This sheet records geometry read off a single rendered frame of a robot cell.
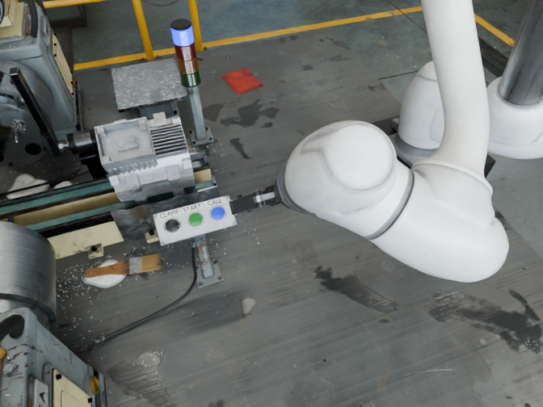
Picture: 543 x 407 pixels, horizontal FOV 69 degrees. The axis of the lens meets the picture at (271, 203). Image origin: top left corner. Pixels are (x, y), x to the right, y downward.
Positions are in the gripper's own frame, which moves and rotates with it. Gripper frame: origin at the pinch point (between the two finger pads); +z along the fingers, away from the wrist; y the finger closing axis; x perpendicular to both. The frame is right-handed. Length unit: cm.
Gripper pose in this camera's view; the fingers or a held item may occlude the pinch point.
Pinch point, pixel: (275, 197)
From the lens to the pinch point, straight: 79.8
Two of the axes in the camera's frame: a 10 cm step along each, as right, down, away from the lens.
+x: 2.7, 9.6, -0.3
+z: -2.0, 0.8, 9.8
